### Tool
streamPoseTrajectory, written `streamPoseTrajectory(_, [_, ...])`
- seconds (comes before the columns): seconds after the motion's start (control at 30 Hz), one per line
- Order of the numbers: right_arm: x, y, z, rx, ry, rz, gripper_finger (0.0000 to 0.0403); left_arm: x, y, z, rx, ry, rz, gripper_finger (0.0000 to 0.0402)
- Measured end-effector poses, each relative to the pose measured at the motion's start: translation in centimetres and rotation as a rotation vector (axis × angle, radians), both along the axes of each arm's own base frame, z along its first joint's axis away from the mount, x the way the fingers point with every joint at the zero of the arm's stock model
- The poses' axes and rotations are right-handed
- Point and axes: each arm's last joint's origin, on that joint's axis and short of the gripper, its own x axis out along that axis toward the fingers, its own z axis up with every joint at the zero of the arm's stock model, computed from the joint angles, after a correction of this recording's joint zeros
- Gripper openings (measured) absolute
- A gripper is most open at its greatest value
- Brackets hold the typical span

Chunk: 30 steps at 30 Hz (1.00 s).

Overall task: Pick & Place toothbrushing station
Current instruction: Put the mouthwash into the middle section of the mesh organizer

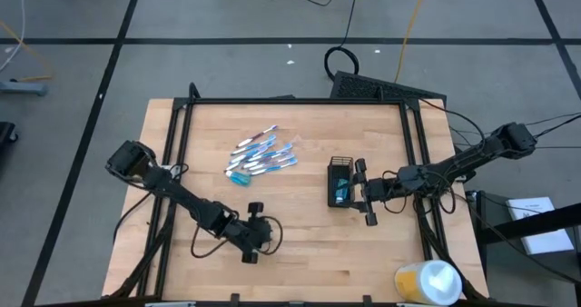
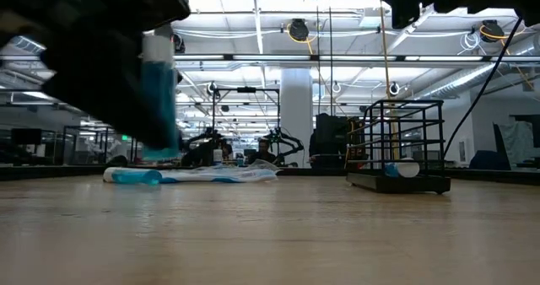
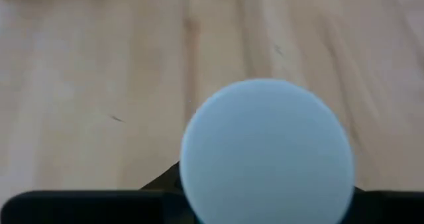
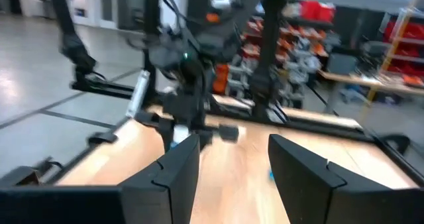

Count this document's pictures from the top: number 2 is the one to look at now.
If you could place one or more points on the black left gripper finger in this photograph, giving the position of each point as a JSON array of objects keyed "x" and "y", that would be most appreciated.
[{"x": 97, "y": 78}]

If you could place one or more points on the black background robot arm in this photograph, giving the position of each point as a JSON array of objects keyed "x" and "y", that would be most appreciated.
[
  {"x": 198, "y": 154},
  {"x": 278, "y": 135}
]

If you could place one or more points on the green exit sign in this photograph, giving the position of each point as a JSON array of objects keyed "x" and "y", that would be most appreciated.
[{"x": 125, "y": 137}]

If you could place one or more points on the black background monitor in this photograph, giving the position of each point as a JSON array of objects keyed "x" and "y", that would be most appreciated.
[{"x": 25, "y": 136}]

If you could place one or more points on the white background bottle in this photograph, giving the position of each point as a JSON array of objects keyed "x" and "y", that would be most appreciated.
[{"x": 217, "y": 157}]

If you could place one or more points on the long ceiling light strip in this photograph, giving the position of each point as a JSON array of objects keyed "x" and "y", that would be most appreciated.
[{"x": 270, "y": 58}]

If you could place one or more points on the person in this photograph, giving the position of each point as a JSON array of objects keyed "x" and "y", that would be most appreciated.
[
  {"x": 262, "y": 154},
  {"x": 228, "y": 152}
]

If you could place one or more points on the black equipment cabinet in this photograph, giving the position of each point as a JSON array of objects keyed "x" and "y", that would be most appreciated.
[{"x": 333, "y": 133}]

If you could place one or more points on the white building column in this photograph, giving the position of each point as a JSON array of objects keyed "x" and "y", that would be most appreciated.
[{"x": 297, "y": 108}]

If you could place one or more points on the black background workcell frame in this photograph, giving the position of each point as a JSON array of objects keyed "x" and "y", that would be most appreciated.
[{"x": 84, "y": 127}]

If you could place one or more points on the silver ventilation duct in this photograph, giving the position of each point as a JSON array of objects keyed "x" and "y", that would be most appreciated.
[{"x": 464, "y": 78}]

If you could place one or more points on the black aluminium table frame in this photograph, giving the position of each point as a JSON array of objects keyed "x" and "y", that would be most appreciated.
[{"x": 42, "y": 173}]

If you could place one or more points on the black background gantry frame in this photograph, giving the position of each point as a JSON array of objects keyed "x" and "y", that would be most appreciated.
[{"x": 246, "y": 90}]

